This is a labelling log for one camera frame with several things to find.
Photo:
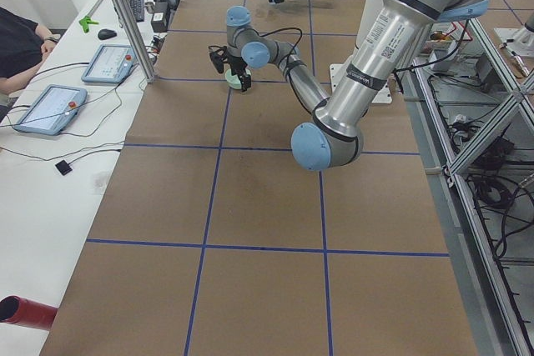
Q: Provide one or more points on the near blue teach pendant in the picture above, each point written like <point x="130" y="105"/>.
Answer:
<point x="52" y="111"/>

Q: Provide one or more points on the black keyboard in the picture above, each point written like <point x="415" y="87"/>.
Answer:
<point x="137" y="7"/>

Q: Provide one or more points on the far blue teach pendant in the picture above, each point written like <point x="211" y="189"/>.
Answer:
<point x="111" y="64"/>

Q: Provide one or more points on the green plastic clamp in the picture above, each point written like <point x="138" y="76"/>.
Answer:
<point x="86" y="22"/>

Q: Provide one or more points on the aluminium frame post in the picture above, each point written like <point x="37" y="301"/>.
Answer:
<point x="135" y="39"/>

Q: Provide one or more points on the mint green bowl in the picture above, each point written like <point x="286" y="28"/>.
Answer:
<point x="231" y="82"/>

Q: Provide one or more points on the black computer mouse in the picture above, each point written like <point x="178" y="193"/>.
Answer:
<point x="105" y="34"/>

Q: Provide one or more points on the black flat box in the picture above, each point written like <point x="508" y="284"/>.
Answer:
<point x="160" y="17"/>

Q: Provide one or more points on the person in black shirt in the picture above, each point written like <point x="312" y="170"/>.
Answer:
<point x="25" y="46"/>

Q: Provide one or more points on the blue teach pendant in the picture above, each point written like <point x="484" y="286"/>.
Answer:
<point x="52" y="111"/>
<point x="111" y="64"/>

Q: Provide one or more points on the small black square pad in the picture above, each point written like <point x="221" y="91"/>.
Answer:
<point x="63" y="167"/>

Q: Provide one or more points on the wrist black camera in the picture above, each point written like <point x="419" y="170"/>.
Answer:
<point x="218" y="56"/>

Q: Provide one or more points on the red cylinder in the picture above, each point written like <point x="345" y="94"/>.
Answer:
<point x="27" y="313"/>

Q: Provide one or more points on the orange black adapter board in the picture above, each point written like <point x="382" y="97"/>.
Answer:
<point x="157" y="43"/>

